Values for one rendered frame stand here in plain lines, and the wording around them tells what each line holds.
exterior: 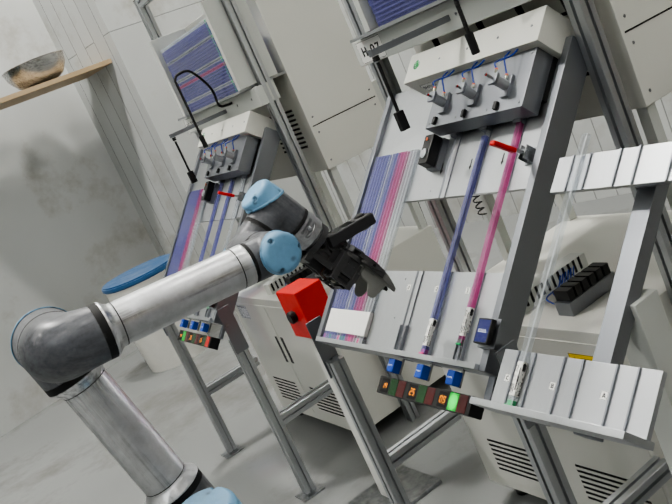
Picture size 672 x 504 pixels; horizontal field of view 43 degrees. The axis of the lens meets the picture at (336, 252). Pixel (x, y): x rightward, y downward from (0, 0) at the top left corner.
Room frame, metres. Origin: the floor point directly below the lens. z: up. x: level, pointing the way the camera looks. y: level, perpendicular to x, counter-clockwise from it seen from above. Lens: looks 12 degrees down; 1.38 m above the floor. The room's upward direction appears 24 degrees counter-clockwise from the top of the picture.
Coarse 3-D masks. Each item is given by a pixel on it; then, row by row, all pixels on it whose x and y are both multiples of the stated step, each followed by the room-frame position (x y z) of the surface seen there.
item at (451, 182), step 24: (408, 96) 2.27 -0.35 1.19; (408, 120) 2.21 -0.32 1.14; (528, 120) 1.75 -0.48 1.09; (384, 144) 2.28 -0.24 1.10; (408, 144) 2.16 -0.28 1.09; (456, 144) 1.96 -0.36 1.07; (528, 144) 1.71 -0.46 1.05; (456, 168) 1.91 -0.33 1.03; (480, 168) 1.83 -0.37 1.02; (528, 168) 1.68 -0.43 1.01; (432, 192) 1.96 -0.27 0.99; (456, 192) 1.87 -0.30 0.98; (480, 192) 1.79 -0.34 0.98
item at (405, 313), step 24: (408, 288) 1.87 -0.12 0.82; (432, 288) 1.79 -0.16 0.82; (456, 288) 1.71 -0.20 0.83; (480, 288) 1.64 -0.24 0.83; (384, 312) 1.92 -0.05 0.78; (408, 312) 1.83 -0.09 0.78; (456, 312) 1.68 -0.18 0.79; (480, 312) 1.61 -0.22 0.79; (384, 336) 1.87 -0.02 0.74; (408, 336) 1.79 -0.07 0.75; (432, 336) 1.70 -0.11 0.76; (456, 336) 1.64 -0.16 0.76; (480, 360) 1.54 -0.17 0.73
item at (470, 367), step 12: (348, 348) 2.03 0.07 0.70; (360, 348) 1.90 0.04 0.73; (372, 348) 1.85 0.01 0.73; (384, 348) 1.81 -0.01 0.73; (408, 360) 1.81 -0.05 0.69; (420, 360) 1.70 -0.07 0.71; (432, 360) 1.64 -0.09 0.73; (444, 360) 1.60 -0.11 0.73; (456, 360) 1.57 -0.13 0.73; (468, 372) 1.63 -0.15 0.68; (480, 372) 1.54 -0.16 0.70
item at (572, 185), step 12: (588, 144) 1.47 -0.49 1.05; (576, 156) 1.47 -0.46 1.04; (576, 168) 1.45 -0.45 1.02; (576, 180) 1.44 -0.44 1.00; (564, 204) 1.43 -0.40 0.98; (564, 216) 1.42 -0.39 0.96; (564, 228) 1.41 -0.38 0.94; (552, 240) 1.41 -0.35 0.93; (552, 252) 1.40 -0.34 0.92; (552, 264) 1.39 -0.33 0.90; (540, 288) 1.38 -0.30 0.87; (540, 300) 1.37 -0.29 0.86; (540, 312) 1.36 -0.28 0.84; (528, 324) 1.36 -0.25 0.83; (528, 336) 1.35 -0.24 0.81; (528, 348) 1.34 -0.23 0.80; (528, 360) 1.34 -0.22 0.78
